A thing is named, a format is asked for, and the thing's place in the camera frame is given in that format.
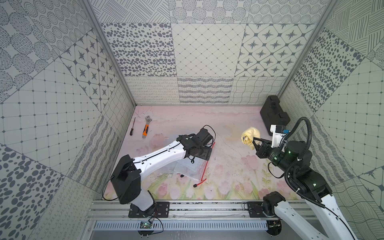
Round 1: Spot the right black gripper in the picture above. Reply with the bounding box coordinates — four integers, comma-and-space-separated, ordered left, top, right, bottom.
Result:
251, 136, 296, 177

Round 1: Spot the yellow microfiber cloth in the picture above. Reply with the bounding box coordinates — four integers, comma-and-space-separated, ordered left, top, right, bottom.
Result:
241, 127, 261, 150

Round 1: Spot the clear mesh bag red zipper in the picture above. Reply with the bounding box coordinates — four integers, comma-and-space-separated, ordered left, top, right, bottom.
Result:
159, 157, 208, 188

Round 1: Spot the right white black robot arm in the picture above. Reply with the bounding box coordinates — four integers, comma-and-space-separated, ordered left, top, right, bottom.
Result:
242, 117, 357, 240

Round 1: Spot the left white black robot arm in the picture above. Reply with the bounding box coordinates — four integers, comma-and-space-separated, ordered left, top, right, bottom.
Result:
110, 127, 216, 217

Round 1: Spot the dark slim screwdriver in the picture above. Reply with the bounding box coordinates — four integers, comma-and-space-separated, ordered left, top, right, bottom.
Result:
129, 117, 136, 136

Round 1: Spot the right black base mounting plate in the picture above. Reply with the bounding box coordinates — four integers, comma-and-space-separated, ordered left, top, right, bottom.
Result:
245, 202, 270, 218

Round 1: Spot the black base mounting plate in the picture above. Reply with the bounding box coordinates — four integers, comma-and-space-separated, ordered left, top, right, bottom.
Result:
245, 202, 270, 218
129, 202, 170, 218

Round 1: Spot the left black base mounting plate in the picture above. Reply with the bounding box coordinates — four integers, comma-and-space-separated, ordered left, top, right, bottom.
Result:
129, 202, 170, 218

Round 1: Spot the orange handled adjustable wrench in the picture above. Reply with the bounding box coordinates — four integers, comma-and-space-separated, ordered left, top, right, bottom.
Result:
142, 116, 152, 139

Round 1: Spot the aluminium mounting rail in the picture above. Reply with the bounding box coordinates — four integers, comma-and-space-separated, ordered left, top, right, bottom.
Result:
85, 199, 301, 221

